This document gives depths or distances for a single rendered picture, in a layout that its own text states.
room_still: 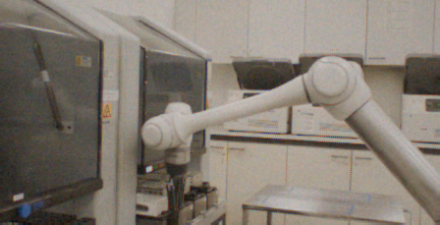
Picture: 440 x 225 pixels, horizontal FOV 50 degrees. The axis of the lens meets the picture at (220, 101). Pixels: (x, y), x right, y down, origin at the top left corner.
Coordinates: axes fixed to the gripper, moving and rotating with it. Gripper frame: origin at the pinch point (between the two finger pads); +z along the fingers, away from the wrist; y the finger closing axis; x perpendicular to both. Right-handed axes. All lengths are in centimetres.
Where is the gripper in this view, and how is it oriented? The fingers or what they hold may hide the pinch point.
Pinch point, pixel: (175, 219)
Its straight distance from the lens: 173.8
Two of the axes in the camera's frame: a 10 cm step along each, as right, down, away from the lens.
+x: 9.4, 0.4, -3.3
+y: -3.3, 0.2, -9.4
